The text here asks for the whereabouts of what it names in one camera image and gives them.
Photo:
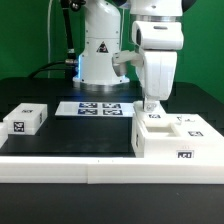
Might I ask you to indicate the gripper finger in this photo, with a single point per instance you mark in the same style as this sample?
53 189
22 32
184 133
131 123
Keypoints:
149 106

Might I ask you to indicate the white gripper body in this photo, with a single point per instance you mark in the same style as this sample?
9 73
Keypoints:
157 43

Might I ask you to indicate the white cabinet door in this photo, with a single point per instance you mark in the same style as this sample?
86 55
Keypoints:
192 125
155 121

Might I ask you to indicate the white cabinet body box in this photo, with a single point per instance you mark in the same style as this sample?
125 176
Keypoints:
156 147

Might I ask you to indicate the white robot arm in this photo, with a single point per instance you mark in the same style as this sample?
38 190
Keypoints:
108 30

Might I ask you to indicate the white cabinet top block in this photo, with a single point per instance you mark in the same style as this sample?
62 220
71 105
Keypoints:
26 118

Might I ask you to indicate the white marker base sheet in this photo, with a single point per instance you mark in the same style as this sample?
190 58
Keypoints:
95 109

